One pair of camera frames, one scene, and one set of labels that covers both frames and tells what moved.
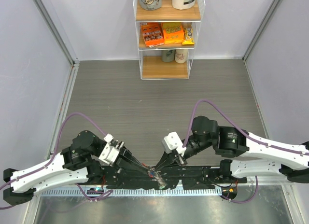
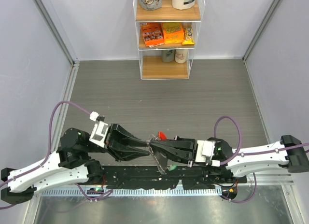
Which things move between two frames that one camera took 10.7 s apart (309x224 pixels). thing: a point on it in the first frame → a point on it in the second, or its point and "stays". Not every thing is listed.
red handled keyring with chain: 161,184 → 152,138
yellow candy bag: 188,35 stays
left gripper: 125,158 → 118,137
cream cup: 181,56 stays
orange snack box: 152,34 stays
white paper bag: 182,0 stays
